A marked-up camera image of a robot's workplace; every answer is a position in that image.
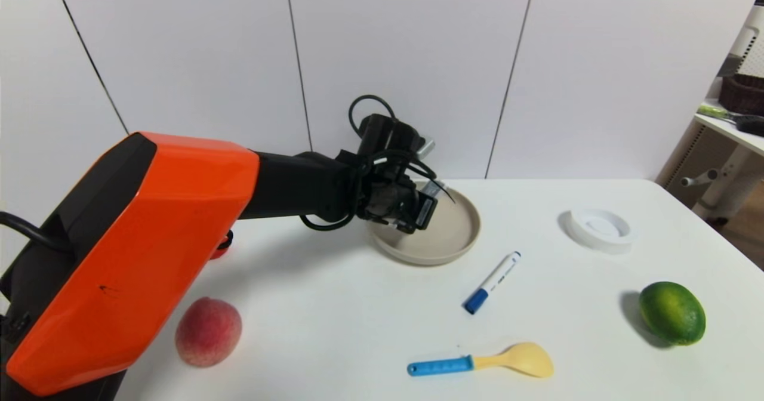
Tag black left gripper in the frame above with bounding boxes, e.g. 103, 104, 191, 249
366, 179, 448, 235

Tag grey rectangular case with barcode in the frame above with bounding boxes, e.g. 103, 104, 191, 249
417, 192, 440, 230

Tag beige round plate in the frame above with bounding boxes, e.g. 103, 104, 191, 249
367, 181, 482, 266

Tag white marker with blue cap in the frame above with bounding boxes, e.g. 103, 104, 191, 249
463, 251, 522, 314

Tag red rubber duck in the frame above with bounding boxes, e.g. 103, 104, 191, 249
209, 230, 234, 261

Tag pink peach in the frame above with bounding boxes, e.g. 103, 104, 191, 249
175, 297, 243, 368

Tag green lime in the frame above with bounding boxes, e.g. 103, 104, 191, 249
639, 281, 707, 346

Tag green elongated item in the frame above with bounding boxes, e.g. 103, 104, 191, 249
697, 105, 742, 122

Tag white side desk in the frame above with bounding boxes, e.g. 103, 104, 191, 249
680, 98, 764, 223

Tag dark brown woven basket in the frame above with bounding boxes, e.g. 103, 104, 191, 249
718, 73, 764, 116

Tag black item on desk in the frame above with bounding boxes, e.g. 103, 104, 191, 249
734, 115, 764, 137

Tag white perforated panel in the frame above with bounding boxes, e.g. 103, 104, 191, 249
729, 7, 764, 78

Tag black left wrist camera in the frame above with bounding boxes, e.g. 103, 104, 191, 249
357, 113, 436, 159

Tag yellow spoon with blue handle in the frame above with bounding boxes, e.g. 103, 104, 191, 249
408, 342, 554, 378

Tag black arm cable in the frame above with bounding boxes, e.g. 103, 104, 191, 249
0, 211, 69, 254

